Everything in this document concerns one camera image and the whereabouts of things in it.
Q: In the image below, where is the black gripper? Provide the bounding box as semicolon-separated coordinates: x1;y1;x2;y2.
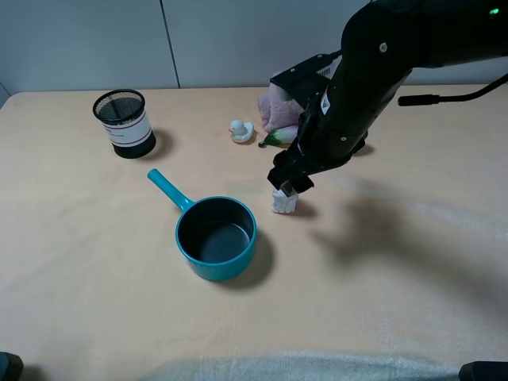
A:
267;103;368;197

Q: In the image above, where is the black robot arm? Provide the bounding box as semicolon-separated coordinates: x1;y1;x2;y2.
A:
267;1;507;195

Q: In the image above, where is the purple toy eggplant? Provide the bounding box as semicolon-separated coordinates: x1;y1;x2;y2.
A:
258;125;298;148

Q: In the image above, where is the pink folded towel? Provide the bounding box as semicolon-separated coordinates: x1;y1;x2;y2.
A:
258;86;303;133

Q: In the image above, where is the white rubber duck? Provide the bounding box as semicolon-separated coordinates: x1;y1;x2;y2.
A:
229;120;254;144

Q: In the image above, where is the teal saucepan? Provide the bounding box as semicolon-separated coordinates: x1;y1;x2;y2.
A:
148;169;257;282

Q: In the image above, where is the black mesh pen holder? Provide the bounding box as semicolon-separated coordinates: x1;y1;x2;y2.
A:
92;89;156;159

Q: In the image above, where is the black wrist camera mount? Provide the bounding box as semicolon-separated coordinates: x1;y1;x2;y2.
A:
270;50;342;109

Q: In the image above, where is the black cable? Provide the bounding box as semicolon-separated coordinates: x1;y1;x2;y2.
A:
398;72;508;107

